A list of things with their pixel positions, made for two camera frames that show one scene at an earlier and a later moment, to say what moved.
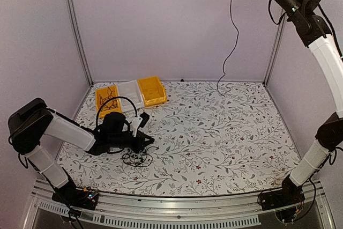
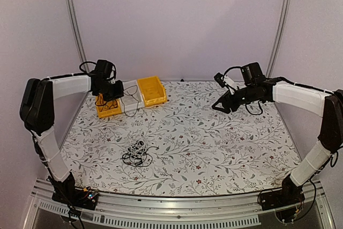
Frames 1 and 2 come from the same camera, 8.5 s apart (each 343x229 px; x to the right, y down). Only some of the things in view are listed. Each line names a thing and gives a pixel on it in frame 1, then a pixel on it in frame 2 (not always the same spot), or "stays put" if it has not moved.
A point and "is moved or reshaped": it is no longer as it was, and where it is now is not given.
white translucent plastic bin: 129,89 stays put
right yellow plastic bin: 153,90 stays put
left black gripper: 140,141 to 119,94
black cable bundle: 142,159 stays put
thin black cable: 223,76 to 133,96
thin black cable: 108,107 is moved or reshaped
